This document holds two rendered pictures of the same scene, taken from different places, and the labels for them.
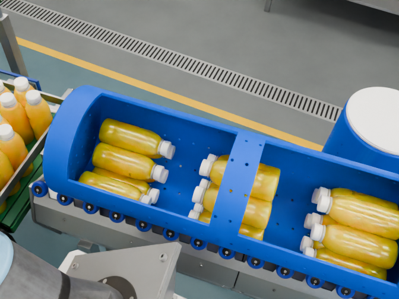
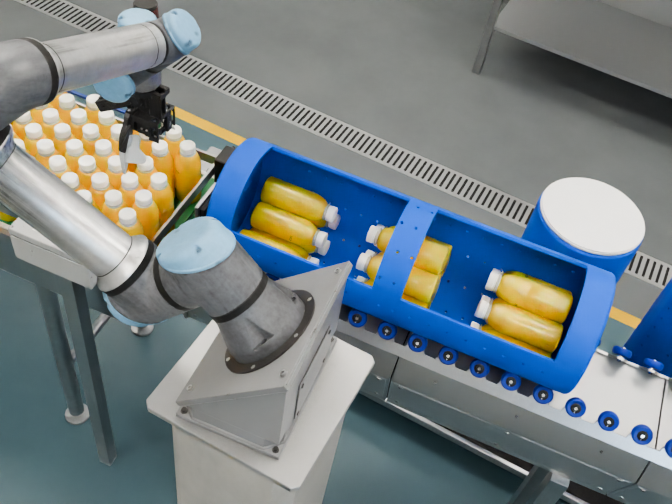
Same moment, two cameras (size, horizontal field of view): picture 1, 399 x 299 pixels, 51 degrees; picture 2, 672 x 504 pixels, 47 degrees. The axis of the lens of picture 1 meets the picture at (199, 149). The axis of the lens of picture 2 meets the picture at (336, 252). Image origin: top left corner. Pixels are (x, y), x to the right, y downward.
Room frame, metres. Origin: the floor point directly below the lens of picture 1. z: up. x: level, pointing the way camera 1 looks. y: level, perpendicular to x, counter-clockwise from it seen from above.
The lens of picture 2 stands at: (-0.64, 0.00, 2.42)
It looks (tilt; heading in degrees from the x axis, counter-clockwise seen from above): 48 degrees down; 2
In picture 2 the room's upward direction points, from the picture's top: 11 degrees clockwise
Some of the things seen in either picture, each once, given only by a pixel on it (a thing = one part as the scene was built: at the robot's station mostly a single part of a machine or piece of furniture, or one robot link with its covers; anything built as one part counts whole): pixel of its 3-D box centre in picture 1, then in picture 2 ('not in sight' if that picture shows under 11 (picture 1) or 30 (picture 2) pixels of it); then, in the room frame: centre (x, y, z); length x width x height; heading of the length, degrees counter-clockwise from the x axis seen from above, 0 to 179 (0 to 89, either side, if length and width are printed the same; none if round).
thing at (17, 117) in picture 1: (16, 120); (161, 173); (0.77, 0.55, 0.98); 0.07 x 0.07 x 0.17
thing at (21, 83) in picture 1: (21, 83); (173, 131); (0.84, 0.53, 1.07); 0.04 x 0.04 x 0.02
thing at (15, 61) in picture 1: (39, 127); not in sight; (1.09, 0.69, 0.55); 0.04 x 0.04 x 1.10; 78
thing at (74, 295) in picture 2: not in sight; (91, 376); (0.42, 0.65, 0.50); 0.04 x 0.04 x 1.00; 78
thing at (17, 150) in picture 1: (14, 152); (160, 206); (0.66, 0.51, 0.98); 0.07 x 0.07 x 0.17
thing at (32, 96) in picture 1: (33, 96); (187, 147); (0.79, 0.48, 1.07); 0.04 x 0.04 x 0.02
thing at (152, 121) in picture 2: not in sight; (147, 107); (0.58, 0.50, 1.35); 0.09 x 0.08 x 0.12; 78
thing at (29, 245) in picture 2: not in sight; (63, 244); (0.42, 0.65, 1.05); 0.20 x 0.10 x 0.10; 78
